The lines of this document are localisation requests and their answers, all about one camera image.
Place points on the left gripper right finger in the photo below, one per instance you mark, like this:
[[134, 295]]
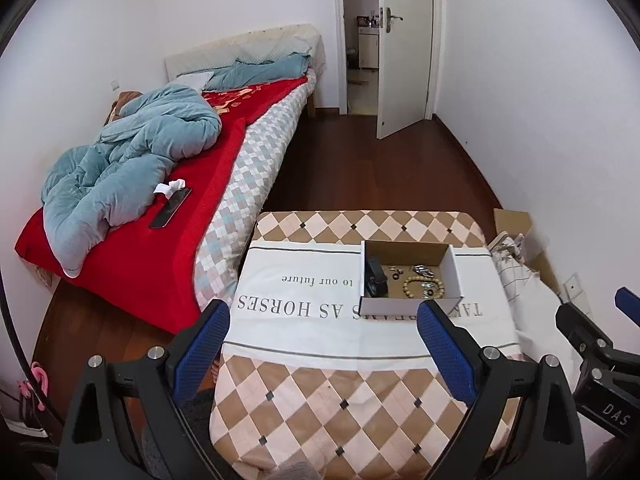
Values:
[[521, 420]]

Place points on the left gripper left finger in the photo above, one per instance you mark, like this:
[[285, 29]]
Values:
[[98, 441]]

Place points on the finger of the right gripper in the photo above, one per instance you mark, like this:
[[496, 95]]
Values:
[[578, 329]]

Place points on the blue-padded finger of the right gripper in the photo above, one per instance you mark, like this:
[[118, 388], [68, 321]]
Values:
[[629, 303]]

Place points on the white cardboard jewelry box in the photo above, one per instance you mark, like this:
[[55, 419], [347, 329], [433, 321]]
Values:
[[410, 279]]

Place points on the grid pattern white fabric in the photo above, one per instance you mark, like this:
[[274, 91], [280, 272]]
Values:
[[533, 306]]

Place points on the pink hanger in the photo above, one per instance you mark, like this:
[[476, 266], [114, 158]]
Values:
[[30, 407]]

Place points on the brown cardboard box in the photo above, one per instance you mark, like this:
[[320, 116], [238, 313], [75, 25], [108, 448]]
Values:
[[531, 244]]

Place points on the brown diamond pattern table cover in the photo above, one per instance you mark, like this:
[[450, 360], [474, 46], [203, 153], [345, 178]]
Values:
[[305, 377]]

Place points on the red bed sheet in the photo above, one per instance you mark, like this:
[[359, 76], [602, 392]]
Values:
[[160, 239]]

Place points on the bed with checkered mattress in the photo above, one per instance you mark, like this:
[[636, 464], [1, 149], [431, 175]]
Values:
[[200, 159]]

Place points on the black remote on bed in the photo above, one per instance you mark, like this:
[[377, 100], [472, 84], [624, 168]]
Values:
[[168, 211]]

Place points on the blue-grey quilt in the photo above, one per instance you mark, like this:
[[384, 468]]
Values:
[[100, 186]]

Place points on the white crumpled tissue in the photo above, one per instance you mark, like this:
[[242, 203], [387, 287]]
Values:
[[169, 189]]

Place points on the white pillow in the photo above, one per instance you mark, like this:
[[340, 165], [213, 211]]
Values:
[[197, 81]]

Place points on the white door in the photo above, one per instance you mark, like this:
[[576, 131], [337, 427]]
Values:
[[405, 63]]

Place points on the white wall socket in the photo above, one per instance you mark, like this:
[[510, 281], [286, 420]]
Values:
[[576, 294]]

